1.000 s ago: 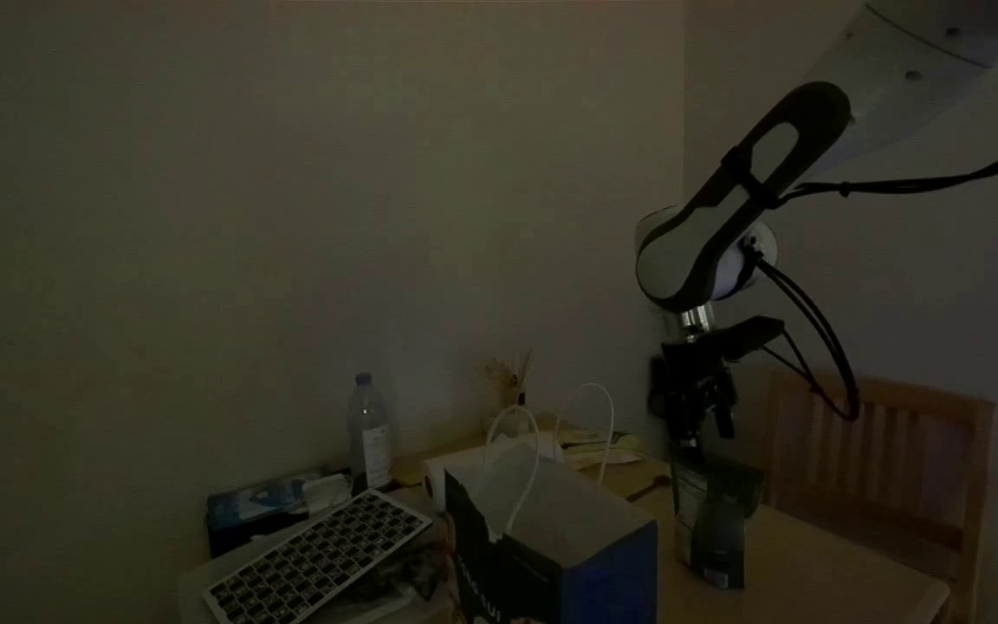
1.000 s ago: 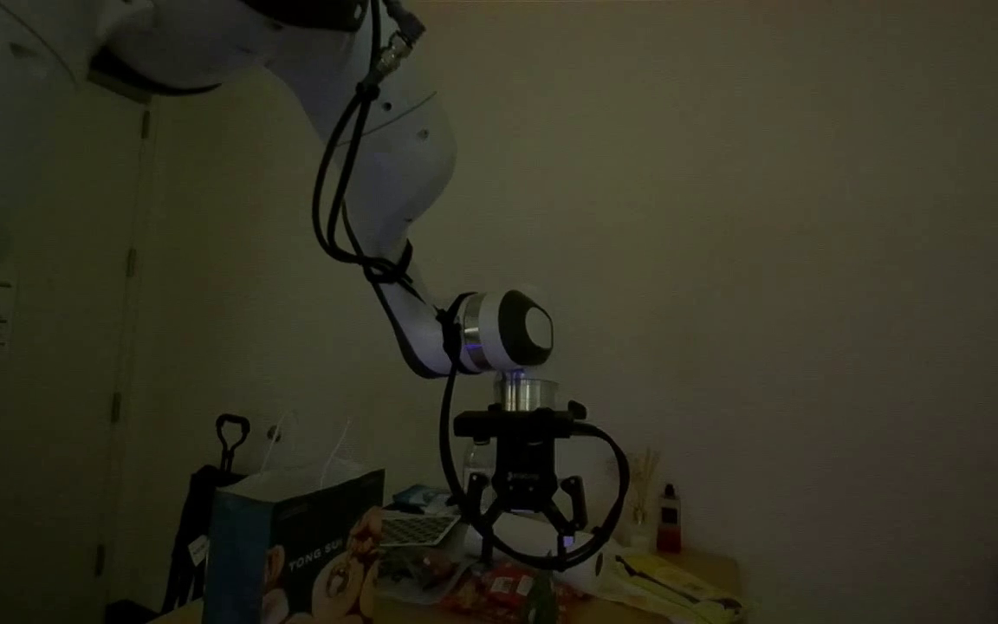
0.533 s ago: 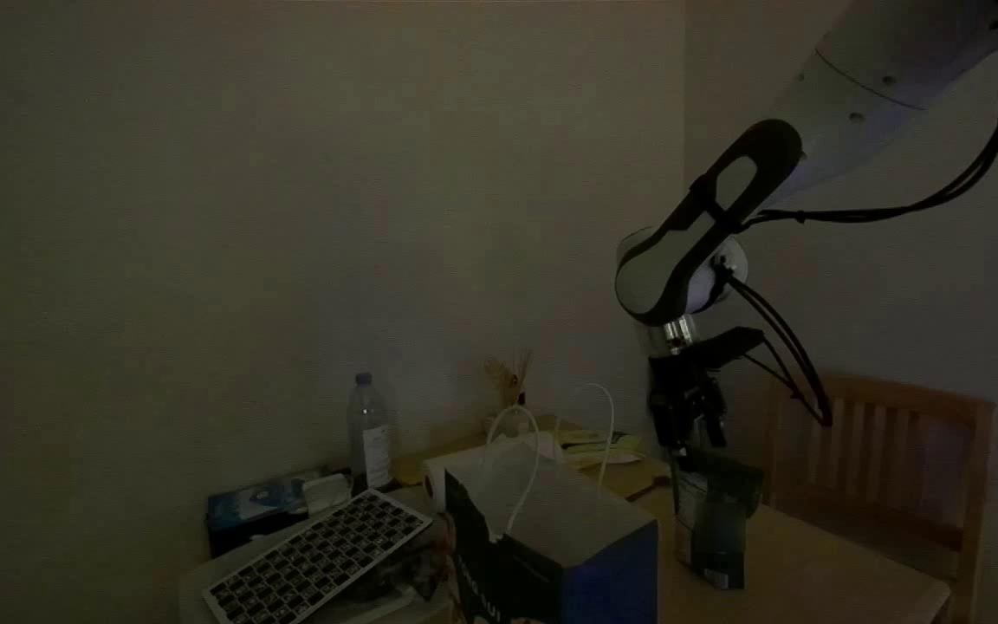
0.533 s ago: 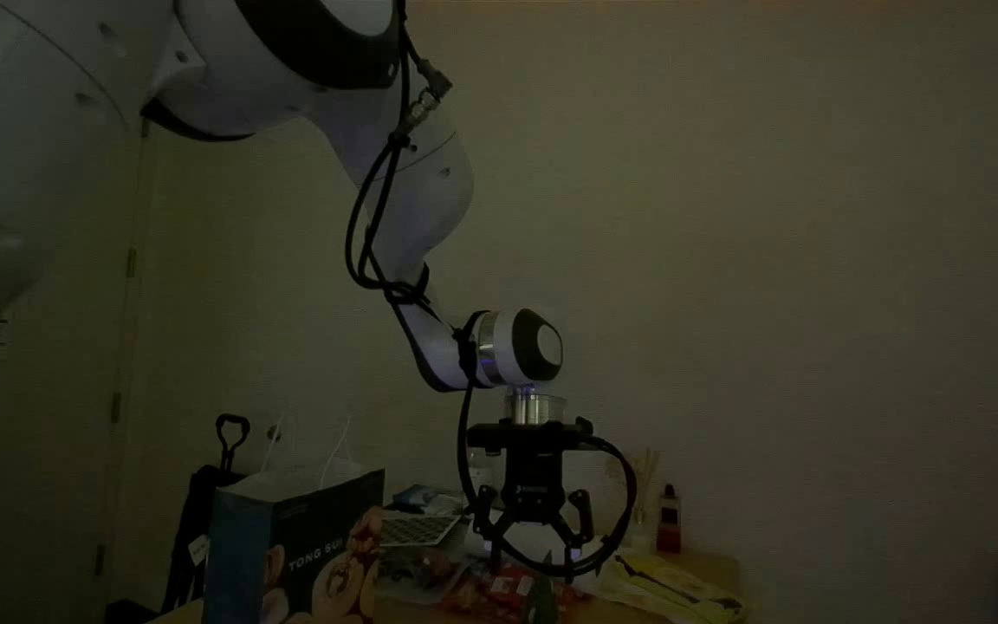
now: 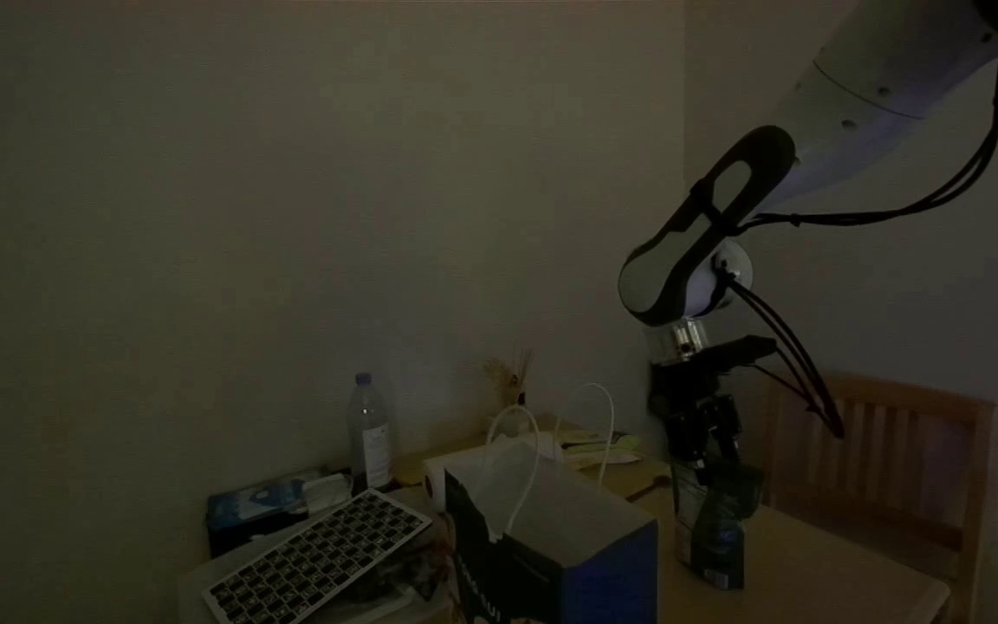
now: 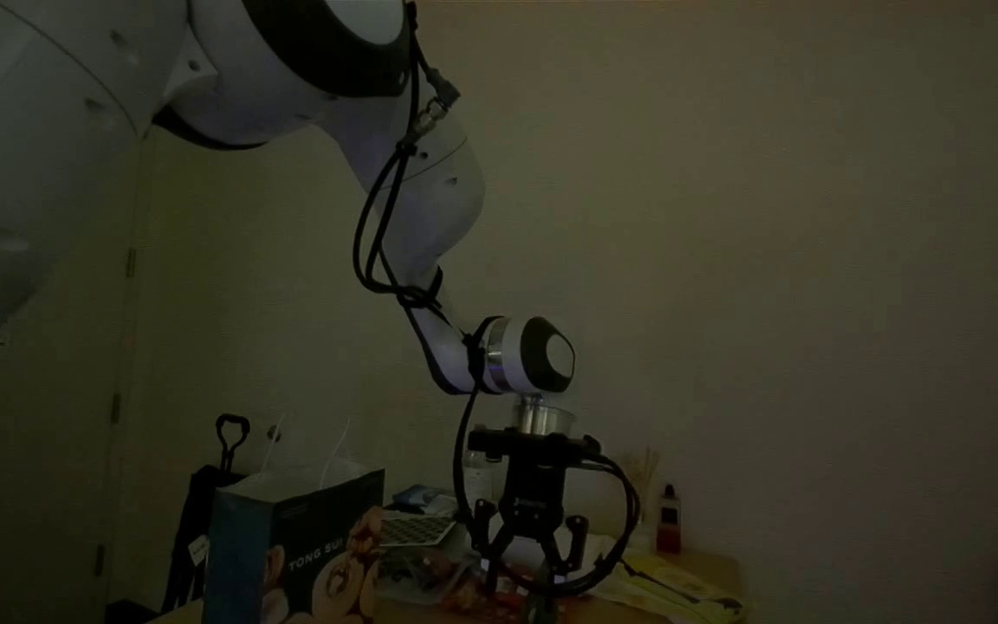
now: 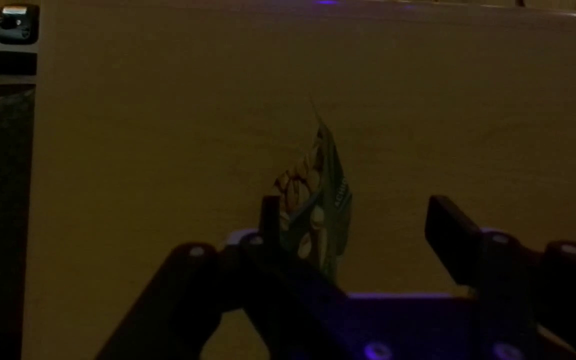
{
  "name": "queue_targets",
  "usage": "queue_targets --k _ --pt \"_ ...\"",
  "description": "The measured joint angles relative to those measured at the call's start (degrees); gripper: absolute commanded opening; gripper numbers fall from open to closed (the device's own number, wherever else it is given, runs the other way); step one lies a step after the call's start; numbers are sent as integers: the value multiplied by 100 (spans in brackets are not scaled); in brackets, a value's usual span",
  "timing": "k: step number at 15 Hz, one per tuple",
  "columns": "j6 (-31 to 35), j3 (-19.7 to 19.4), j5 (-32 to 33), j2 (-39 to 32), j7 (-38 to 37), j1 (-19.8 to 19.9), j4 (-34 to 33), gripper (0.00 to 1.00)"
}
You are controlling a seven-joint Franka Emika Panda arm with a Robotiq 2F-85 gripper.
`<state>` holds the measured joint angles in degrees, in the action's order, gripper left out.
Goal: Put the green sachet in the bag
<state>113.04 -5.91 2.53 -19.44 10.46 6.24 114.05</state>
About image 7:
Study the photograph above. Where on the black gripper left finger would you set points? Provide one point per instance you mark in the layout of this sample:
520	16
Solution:
270	221

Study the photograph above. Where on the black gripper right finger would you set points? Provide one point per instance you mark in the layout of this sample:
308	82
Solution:
459	242

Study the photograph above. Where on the green snack sachet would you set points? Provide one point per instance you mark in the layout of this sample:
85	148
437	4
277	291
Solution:
317	203

